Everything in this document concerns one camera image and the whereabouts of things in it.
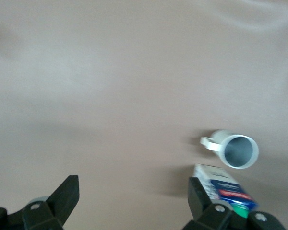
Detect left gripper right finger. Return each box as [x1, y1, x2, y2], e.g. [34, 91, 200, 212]
[182, 177, 233, 230]

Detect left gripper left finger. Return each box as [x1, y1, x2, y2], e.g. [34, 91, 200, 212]
[22, 175, 80, 230]

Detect blue and white milk carton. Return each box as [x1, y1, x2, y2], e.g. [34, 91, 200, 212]
[193, 163, 259, 219]

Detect cream mug with grey inside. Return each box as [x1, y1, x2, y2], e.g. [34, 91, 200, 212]
[200, 129, 260, 170]

